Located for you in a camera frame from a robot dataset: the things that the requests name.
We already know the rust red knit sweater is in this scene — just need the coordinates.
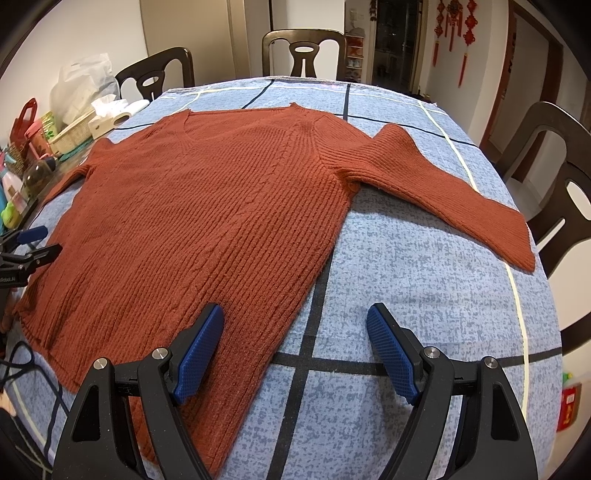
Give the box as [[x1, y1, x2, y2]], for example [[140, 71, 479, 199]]
[[15, 105, 536, 473]]

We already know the green yellow toy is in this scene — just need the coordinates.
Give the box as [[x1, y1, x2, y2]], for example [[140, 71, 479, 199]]
[[1, 201, 22, 230]]

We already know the white spray bottle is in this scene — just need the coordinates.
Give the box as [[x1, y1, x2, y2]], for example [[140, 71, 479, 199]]
[[1, 168, 28, 214]]

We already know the red box on floor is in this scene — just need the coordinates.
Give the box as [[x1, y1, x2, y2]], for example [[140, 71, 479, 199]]
[[557, 382, 582, 432]]

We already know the teal mat under basket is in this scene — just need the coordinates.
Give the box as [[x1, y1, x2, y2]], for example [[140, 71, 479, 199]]
[[59, 138, 94, 162]]

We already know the pink tumbler cup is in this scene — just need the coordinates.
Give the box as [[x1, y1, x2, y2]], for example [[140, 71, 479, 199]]
[[25, 119, 52, 160]]

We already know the green snack packet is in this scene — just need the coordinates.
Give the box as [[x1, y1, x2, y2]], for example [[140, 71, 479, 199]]
[[40, 111, 58, 142]]

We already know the red gift bag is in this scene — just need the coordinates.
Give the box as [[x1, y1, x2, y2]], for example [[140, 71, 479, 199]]
[[9, 98, 38, 151]]

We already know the cream woven basket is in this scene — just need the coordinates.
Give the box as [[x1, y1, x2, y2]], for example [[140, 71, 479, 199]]
[[49, 107, 95, 157]]

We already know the white plastic bag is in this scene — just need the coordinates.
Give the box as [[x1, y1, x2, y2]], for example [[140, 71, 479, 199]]
[[49, 53, 119, 129]]

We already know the blue checked tablecloth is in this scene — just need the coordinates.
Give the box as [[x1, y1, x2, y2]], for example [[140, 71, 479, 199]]
[[4, 76, 565, 480]]

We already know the white paper roll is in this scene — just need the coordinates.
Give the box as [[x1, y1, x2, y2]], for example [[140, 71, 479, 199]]
[[122, 99, 150, 117]]

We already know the dark wooden chair far left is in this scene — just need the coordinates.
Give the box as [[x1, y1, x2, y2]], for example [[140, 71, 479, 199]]
[[115, 47, 195, 102]]

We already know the dark wooden chair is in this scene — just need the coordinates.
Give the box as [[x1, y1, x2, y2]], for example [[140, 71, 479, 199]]
[[262, 29, 346, 81], [115, 47, 195, 102], [493, 100, 591, 356]]

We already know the dark wooden chair right side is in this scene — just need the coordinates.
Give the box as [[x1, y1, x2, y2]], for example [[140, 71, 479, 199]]
[[493, 100, 591, 356]]

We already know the dark wooden chair far centre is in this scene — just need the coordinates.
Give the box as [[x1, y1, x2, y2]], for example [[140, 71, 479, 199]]
[[262, 29, 346, 81]]

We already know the shoe rack with shoes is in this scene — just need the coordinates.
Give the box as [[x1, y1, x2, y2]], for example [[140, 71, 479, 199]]
[[345, 28, 365, 83]]

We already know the red Chinese knot decoration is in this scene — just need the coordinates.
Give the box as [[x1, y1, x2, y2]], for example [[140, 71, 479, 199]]
[[432, 0, 478, 87]]

